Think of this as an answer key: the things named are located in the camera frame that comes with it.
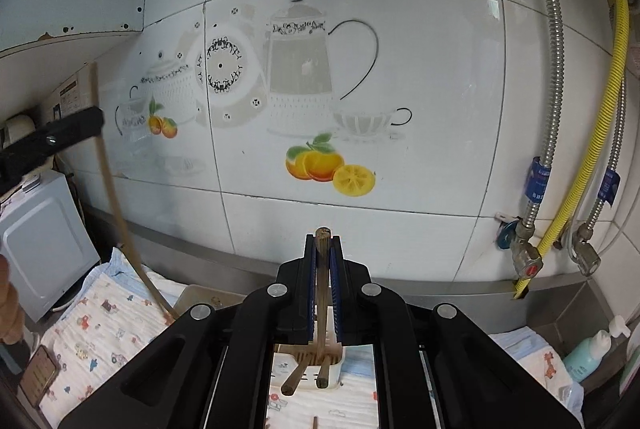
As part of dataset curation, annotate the red-handled valve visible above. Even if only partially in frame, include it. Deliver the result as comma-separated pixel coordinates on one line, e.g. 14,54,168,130
494,210,547,281

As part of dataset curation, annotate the smartphone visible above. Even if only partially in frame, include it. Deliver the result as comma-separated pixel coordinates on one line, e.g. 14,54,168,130
18,345,62,408

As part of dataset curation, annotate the white kitchen appliance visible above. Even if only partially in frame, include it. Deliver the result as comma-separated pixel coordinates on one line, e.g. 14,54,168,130
2,113,37,146

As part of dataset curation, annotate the wall label sticker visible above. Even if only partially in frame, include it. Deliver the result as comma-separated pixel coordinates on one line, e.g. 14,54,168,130
56,63,97,116

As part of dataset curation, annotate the bunch of wooden chopsticks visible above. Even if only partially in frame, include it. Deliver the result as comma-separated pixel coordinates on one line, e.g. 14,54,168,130
280,343,346,397

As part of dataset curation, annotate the yellow gas hose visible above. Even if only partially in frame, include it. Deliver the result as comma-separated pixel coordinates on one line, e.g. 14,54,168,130
511,0,632,301

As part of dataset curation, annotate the steel angle valve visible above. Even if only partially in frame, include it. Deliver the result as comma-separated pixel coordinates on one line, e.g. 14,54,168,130
561,220,602,276

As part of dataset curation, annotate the teal pump bottle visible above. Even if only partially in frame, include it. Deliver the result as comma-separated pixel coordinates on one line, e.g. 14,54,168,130
562,315,629,383

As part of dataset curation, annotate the white microwave oven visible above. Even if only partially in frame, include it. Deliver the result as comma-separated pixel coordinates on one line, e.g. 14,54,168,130
0,170,102,324

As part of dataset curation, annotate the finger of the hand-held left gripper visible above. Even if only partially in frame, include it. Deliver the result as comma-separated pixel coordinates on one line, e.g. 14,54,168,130
0,106,106,184

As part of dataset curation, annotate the person's left hand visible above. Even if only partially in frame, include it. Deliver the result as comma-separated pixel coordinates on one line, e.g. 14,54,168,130
0,253,24,346

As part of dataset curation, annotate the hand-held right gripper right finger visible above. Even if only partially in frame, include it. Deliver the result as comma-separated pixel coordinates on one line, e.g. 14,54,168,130
330,235,587,429

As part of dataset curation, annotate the braided metal hose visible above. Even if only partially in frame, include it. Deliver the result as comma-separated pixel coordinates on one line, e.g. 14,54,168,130
584,78,629,231
514,0,562,230

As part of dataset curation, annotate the printed cartoon cloth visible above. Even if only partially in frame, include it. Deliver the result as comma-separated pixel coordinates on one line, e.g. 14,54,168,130
37,248,586,429

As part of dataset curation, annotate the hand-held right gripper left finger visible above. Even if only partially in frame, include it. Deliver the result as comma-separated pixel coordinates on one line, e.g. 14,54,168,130
57,234,317,429

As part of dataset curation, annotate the cream plastic utensil holder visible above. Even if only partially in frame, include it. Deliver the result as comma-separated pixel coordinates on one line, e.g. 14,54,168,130
172,284,347,394

